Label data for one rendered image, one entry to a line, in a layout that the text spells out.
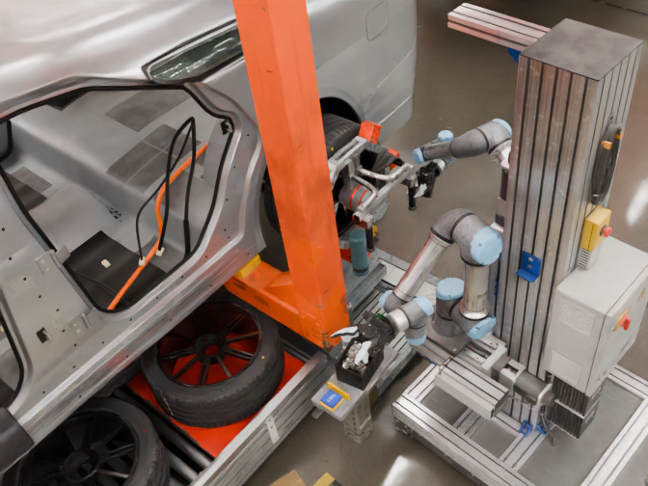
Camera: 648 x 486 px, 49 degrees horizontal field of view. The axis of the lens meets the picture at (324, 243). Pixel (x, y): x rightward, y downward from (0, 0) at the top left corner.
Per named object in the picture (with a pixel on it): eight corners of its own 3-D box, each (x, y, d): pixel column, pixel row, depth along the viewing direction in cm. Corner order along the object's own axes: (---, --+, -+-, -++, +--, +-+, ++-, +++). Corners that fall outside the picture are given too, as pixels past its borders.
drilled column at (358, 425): (357, 419, 358) (350, 370, 329) (373, 429, 353) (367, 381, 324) (344, 434, 353) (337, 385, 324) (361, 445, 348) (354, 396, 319)
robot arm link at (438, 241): (443, 192, 248) (370, 304, 263) (463, 209, 241) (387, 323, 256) (461, 199, 256) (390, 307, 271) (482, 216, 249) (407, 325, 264)
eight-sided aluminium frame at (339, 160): (382, 202, 384) (376, 118, 346) (392, 206, 380) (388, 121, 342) (317, 263, 357) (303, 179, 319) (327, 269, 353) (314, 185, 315)
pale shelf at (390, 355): (369, 338, 340) (369, 335, 338) (398, 356, 331) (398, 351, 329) (311, 402, 319) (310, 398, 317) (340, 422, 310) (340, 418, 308)
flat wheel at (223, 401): (195, 306, 387) (184, 277, 371) (307, 336, 365) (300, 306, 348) (127, 407, 346) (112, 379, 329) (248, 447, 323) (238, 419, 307)
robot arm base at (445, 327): (476, 320, 291) (477, 305, 284) (453, 343, 284) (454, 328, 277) (446, 303, 299) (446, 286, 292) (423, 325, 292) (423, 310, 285)
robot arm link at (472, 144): (470, 162, 307) (416, 169, 353) (490, 152, 310) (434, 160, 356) (460, 137, 305) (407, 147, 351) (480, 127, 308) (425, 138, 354)
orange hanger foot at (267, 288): (247, 269, 367) (233, 220, 343) (326, 314, 341) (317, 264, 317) (224, 289, 359) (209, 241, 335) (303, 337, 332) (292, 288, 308)
